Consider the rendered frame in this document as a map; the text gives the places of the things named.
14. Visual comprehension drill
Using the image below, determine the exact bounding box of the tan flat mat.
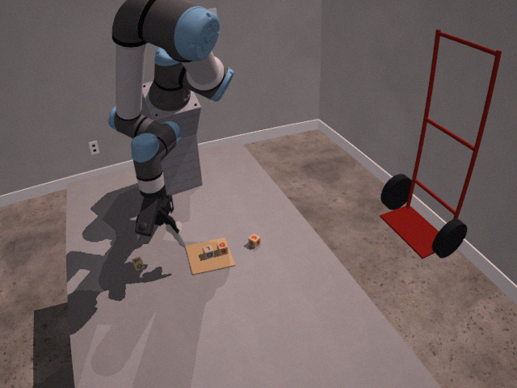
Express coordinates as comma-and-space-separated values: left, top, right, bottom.
186, 238, 235, 275

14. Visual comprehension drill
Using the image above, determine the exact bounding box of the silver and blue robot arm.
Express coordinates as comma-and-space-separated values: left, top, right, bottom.
108, 0, 233, 193

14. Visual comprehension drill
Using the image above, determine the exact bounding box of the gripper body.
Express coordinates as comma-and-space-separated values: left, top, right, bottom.
140, 184, 174, 226

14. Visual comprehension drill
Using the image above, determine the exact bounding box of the tan block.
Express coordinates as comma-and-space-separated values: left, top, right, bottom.
248, 234, 261, 247
132, 256, 144, 270
203, 245, 214, 259
217, 242, 229, 255

